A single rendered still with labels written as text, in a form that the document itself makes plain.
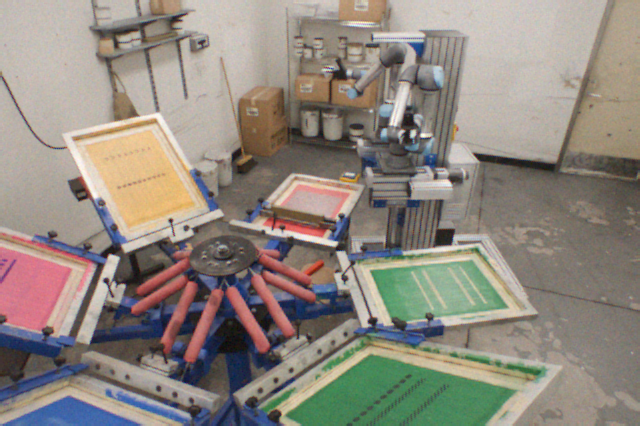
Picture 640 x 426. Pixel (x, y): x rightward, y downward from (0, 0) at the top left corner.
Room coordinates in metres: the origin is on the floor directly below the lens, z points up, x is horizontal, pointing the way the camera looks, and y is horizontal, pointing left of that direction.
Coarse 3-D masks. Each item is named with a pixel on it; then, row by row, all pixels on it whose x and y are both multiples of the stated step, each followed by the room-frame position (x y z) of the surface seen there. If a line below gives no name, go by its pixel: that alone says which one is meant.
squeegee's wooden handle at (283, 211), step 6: (276, 204) 2.42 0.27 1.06; (276, 210) 2.39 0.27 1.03; (282, 210) 2.38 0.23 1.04; (288, 210) 2.36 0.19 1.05; (294, 210) 2.35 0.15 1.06; (300, 210) 2.35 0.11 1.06; (282, 216) 2.38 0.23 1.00; (288, 216) 2.36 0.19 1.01; (294, 216) 2.35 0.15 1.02; (300, 216) 2.33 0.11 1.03; (306, 216) 2.32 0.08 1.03; (312, 216) 2.30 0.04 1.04; (318, 216) 2.29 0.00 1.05; (312, 222) 2.30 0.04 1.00; (318, 222) 2.29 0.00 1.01
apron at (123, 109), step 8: (112, 72) 3.71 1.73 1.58; (120, 80) 3.77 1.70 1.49; (120, 96) 3.73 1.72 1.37; (128, 96) 3.82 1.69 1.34; (120, 104) 3.71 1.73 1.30; (128, 104) 3.79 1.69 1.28; (120, 112) 3.69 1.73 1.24; (128, 112) 3.76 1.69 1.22; (136, 112) 3.86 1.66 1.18; (120, 120) 3.65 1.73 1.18
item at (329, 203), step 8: (328, 192) 2.78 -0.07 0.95; (336, 192) 2.78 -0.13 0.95; (344, 192) 2.78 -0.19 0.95; (320, 200) 2.66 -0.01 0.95; (328, 200) 2.66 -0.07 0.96; (336, 200) 2.66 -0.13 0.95; (344, 200) 2.66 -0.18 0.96; (312, 208) 2.55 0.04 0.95; (320, 208) 2.55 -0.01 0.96; (328, 208) 2.55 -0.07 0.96; (336, 208) 2.55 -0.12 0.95; (328, 216) 2.45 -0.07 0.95; (296, 232) 2.26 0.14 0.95; (304, 232) 2.26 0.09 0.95; (312, 232) 2.26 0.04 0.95; (320, 232) 2.26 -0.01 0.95
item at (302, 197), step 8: (296, 192) 2.77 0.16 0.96; (304, 192) 2.77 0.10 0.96; (312, 192) 2.77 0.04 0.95; (320, 192) 2.78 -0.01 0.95; (288, 200) 2.66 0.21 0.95; (296, 200) 2.66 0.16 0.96; (304, 200) 2.66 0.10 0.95; (312, 200) 2.66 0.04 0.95; (296, 208) 2.55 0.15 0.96; (304, 208) 2.55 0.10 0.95; (264, 224) 2.35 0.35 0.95; (272, 224) 2.35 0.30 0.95; (280, 224) 2.35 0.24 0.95; (288, 224) 2.35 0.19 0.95; (296, 224) 2.35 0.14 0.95
